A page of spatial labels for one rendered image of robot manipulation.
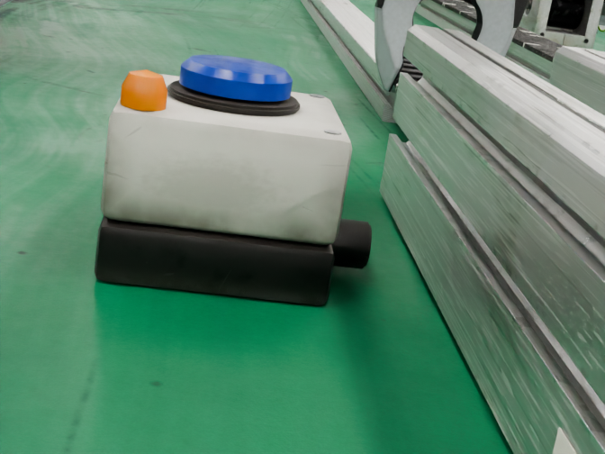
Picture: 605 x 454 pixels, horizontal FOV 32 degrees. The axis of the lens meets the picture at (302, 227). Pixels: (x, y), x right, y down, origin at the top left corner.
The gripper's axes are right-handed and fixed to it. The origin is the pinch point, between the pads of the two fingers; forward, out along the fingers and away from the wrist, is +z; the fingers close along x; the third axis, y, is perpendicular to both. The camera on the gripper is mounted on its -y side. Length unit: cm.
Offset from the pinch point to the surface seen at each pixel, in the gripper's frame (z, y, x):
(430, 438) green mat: 3.5, -42.8, 7.7
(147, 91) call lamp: -3.1, -34.0, 16.7
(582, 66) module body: -4.6, -22.3, -1.5
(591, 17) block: -1, 75, -36
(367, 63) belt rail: 1.2, 12.1, 2.7
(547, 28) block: 2, 79, -32
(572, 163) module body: -4.5, -43.2, 5.8
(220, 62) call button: -3.8, -30.8, 14.4
